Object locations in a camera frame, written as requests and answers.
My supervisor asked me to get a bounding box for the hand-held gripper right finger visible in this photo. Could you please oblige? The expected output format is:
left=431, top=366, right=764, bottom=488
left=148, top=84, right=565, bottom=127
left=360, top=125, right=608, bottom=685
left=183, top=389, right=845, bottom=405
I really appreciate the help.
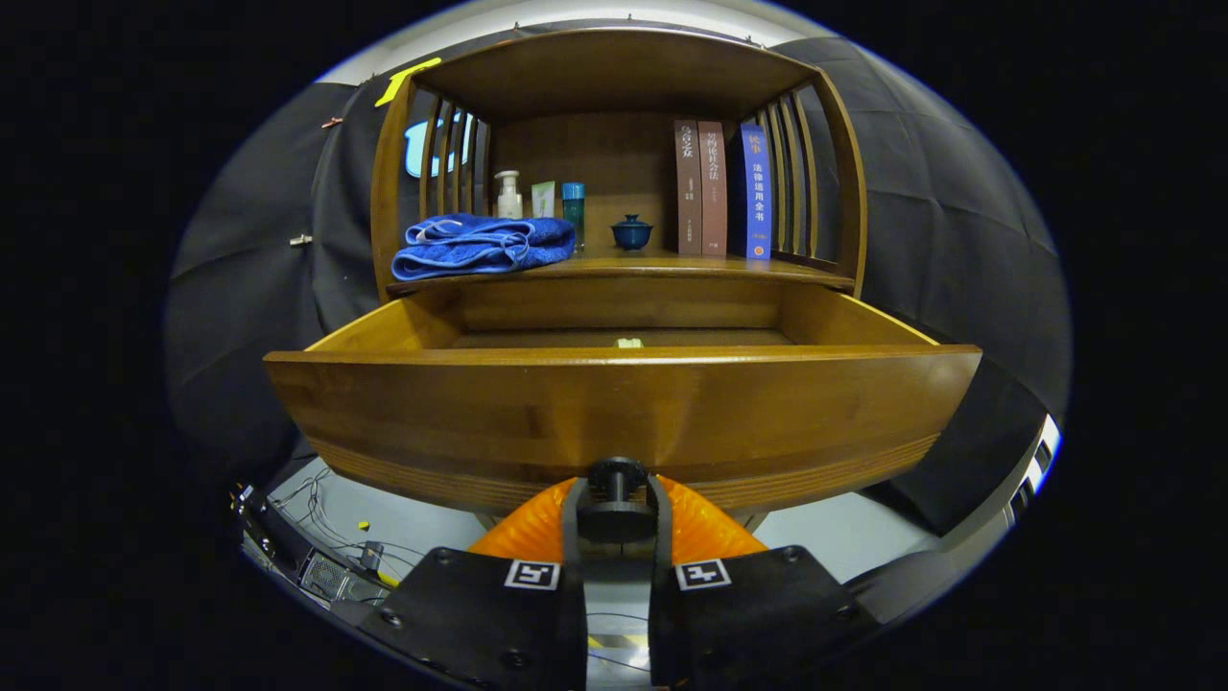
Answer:
left=649, top=475, right=879, bottom=691

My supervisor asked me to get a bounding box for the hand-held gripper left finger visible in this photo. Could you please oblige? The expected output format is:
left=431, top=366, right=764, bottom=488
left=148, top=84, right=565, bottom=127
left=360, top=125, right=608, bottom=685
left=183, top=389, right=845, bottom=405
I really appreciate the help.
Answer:
left=357, top=476, right=588, bottom=691

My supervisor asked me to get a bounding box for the black drawer knob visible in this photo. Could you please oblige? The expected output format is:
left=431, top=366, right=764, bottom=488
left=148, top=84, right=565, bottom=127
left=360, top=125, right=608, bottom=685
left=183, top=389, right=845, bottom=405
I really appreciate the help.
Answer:
left=576, top=457, right=659, bottom=545

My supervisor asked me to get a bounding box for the brown wooden drawer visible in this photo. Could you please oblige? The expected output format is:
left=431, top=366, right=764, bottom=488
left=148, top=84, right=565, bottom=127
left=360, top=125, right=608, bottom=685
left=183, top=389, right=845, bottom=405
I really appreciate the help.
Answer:
left=263, top=281, right=983, bottom=516

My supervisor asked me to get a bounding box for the wooden countertop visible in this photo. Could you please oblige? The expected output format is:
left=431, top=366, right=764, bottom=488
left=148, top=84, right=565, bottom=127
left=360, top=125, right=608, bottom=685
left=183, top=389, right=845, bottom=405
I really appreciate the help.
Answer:
left=386, top=248, right=857, bottom=297

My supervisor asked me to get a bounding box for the brown wooden cabinet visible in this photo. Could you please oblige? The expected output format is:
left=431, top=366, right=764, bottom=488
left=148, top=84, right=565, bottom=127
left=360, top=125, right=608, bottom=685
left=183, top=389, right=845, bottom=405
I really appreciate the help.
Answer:
left=369, top=27, right=869, bottom=306

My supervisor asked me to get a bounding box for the grey electronics box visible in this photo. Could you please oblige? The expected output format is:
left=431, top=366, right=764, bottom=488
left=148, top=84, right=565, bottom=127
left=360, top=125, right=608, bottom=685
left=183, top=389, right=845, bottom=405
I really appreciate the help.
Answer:
left=297, top=549, right=361, bottom=604

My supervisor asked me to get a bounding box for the folded blue towel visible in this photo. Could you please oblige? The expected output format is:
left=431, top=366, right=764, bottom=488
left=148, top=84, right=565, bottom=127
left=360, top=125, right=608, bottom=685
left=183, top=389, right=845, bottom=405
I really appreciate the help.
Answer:
left=390, top=213, right=578, bottom=281

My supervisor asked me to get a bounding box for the teal capped bottle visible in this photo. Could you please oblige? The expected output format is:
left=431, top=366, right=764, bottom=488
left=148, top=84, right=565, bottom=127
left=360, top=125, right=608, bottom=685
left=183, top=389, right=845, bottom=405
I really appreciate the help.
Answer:
left=561, top=182, right=586, bottom=252

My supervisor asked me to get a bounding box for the reddish brown book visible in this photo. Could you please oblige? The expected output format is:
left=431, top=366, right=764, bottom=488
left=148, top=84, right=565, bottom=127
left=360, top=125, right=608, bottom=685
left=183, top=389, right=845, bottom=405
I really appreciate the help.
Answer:
left=697, top=121, right=729, bottom=257

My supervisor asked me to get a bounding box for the dark brown book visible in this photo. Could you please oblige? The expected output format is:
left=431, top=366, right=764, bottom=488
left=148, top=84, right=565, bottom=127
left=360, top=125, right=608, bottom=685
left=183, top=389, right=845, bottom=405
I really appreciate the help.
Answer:
left=673, top=119, right=704, bottom=256

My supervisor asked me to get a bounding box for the blue book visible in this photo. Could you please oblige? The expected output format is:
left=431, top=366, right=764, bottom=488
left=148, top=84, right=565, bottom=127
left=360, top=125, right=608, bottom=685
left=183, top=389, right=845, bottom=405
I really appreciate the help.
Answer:
left=726, top=121, right=773, bottom=261

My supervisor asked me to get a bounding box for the tangle of cables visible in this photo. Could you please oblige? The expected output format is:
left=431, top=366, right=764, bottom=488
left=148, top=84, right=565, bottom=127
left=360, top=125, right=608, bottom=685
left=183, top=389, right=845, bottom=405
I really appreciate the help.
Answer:
left=269, top=467, right=423, bottom=577

